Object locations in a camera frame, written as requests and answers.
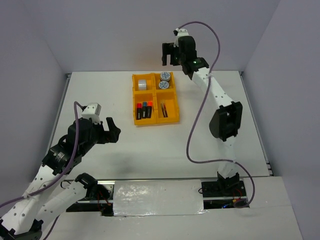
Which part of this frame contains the blue putty jar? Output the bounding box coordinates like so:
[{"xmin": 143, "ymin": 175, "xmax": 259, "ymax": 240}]
[
  {"xmin": 160, "ymin": 71, "xmax": 171, "ymax": 82},
  {"xmin": 158, "ymin": 80, "xmax": 170, "ymax": 90}
]

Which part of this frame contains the pink cap black highlighter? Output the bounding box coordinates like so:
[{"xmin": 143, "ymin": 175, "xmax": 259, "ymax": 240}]
[{"xmin": 136, "ymin": 102, "xmax": 142, "ymax": 120}]

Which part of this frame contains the clear tape roll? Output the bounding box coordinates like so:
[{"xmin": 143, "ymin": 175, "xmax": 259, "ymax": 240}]
[{"xmin": 137, "ymin": 79, "xmax": 148, "ymax": 91}]

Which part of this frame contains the blue cap black highlighter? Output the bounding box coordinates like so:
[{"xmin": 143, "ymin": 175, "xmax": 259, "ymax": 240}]
[{"xmin": 142, "ymin": 101, "xmax": 148, "ymax": 119}]

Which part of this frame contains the orange cap black highlighter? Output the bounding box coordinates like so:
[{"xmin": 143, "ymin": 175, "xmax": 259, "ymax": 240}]
[{"xmin": 146, "ymin": 101, "xmax": 153, "ymax": 119}]

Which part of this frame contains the yellow four-compartment organizer tray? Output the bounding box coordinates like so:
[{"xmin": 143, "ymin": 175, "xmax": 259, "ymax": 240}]
[{"xmin": 132, "ymin": 71, "xmax": 180, "ymax": 127}]

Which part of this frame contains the blue gel pen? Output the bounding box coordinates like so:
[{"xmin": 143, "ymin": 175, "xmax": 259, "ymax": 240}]
[{"xmin": 160, "ymin": 103, "xmax": 166, "ymax": 118}]

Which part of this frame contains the red pen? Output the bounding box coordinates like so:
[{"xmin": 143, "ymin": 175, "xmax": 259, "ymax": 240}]
[{"xmin": 163, "ymin": 103, "xmax": 168, "ymax": 118}]

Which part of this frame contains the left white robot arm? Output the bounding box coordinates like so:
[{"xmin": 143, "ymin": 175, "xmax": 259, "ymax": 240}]
[{"xmin": 0, "ymin": 117, "xmax": 121, "ymax": 240}]

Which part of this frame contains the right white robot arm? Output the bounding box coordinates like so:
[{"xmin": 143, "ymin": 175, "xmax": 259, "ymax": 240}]
[{"xmin": 162, "ymin": 30, "xmax": 243, "ymax": 196}]

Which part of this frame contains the silver foil covered panel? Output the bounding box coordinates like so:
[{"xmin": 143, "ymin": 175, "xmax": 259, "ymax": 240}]
[{"xmin": 113, "ymin": 179, "xmax": 206, "ymax": 217}]

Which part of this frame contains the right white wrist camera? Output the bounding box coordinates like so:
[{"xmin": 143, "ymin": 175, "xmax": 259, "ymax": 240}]
[{"xmin": 173, "ymin": 28, "xmax": 189, "ymax": 48}]

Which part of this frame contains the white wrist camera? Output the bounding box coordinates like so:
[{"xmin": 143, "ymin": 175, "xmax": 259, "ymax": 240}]
[
  {"xmin": 173, "ymin": 28, "xmax": 189, "ymax": 48},
  {"xmin": 81, "ymin": 103, "xmax": 102, "ymax": 124}
]

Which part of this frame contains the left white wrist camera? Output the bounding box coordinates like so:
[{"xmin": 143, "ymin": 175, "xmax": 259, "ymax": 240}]
[{"xmin": 81, "ymin": 103, "xmax": 102, "ymax": 124}]

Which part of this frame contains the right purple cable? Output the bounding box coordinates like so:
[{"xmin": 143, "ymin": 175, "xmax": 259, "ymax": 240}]
[{"xmin": 178, "ymin": 21, "xmax": 256, "ymax": 208}]

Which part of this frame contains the purple cable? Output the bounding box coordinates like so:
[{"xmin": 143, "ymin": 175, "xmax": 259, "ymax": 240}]
[
  {"xmin": 0, "ymin": 101, "xmax": 85, "ymax": 238},
  {"xmin": 178, "ymin": 21, "xmax": 256, "ymax": 208}
]

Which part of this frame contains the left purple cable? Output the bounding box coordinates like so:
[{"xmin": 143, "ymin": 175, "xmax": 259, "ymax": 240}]
[{"xmin": 0, "ymin": 101, "xmax": 85, "ymax": 238}]

